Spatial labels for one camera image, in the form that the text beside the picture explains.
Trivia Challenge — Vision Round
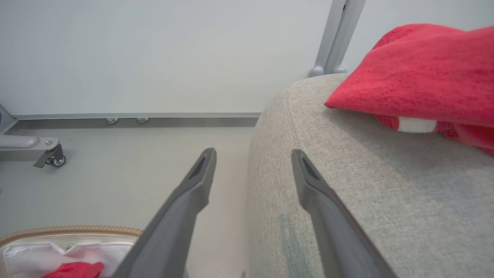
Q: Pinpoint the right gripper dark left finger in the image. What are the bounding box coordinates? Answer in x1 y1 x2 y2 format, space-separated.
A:
112 147 217 278

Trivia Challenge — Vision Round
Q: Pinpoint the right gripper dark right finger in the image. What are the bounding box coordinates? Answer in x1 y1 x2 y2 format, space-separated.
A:
291 149 398 278

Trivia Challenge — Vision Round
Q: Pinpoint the plain red garment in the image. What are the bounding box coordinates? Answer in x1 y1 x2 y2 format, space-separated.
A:
324 24 494 157

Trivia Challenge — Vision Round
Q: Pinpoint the grey fabric sofa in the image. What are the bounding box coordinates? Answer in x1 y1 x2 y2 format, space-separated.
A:
246 73 494 278

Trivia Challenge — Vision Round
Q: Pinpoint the wicker rim laundry basket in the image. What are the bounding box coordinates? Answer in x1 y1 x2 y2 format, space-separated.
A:
0 225 144 278

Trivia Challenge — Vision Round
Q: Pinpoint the red jersey with black lettering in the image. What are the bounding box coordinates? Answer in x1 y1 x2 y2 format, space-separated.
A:
41 261 105 278

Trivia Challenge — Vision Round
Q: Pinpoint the black caster wheel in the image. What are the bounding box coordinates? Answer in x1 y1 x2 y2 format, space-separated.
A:
33 143 66 169

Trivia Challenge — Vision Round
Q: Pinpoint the white fabric basket liner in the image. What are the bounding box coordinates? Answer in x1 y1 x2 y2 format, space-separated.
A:
2 241 135 278

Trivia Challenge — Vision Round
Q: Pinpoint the grey metal partition foot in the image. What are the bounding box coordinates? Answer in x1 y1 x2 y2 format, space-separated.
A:
0 135 61 152

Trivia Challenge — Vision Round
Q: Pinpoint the grey partition bottom rail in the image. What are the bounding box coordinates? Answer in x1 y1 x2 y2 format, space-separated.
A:
12 112 262 120

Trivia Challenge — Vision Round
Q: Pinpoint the grey partition corner post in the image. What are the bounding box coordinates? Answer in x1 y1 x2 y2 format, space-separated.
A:
0 103 17 135

